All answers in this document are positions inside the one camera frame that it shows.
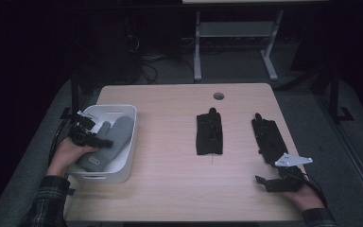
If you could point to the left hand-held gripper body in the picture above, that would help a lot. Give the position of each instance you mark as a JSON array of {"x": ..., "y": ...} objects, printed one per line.
[{"x": 80, "y": 129}]

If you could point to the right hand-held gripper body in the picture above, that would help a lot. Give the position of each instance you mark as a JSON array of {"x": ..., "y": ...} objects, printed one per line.
[{"x": 291, "y": 175}]

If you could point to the person's right hand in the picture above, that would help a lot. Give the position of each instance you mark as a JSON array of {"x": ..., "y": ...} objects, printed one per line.
[{"x": 305, "y": 198}]

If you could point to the black glove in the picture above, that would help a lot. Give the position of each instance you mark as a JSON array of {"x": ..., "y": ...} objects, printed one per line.
[
  {"x": 269, "y": 138},
  {"x": 209, "y": 134}
]

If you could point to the person's left hand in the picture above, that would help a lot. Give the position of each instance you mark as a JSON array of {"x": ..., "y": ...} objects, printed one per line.
[{"x": 66, "y": 156}]

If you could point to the black metal stand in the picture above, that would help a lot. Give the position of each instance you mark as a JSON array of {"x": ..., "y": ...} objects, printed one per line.
[{"x": 335, "y": 94}]

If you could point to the grey knit mitten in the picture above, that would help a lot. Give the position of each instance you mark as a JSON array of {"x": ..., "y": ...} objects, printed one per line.
[{"x": 113, "y": 142}]

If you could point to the white metal desk frame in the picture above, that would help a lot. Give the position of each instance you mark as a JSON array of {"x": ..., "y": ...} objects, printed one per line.
[{"x": 233, "y": 30}]

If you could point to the white plastic bin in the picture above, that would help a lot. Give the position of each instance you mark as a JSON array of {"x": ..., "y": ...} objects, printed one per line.
[{"x": 124, "y": 110}]

